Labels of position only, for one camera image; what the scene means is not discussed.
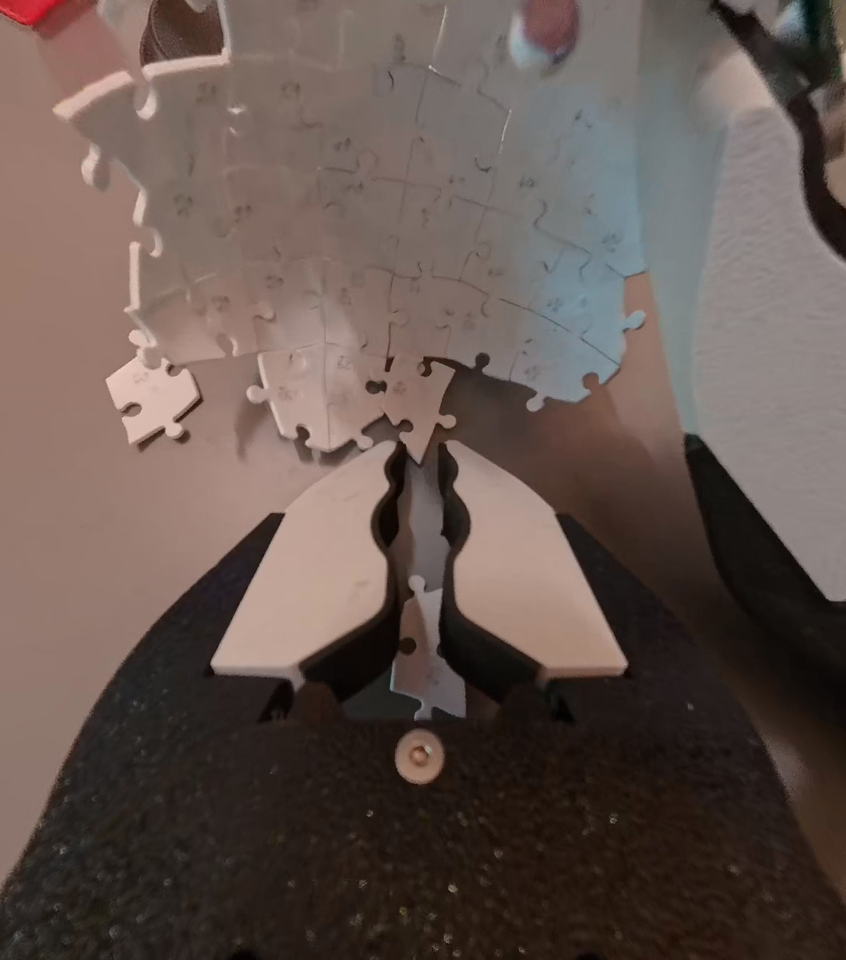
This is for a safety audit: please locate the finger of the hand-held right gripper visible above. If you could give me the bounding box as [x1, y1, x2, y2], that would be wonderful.
[636, 0, 846, 603]

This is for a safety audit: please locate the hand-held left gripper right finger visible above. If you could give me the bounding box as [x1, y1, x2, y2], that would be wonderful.
[438, 442, 629, 706]

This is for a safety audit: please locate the small red plastic block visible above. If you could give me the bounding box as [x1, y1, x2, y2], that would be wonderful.
[0, 0, 94, 39]

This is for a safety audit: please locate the partly built puzzle ball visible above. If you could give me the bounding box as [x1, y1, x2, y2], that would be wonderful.
[51, 0, 649, 455]

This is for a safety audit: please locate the black round ball stand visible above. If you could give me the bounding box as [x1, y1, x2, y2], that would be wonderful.
[139, 0, 233, 65]

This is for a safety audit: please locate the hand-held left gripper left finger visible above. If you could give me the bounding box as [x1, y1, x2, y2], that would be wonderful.
[211, 441, 402, 700]

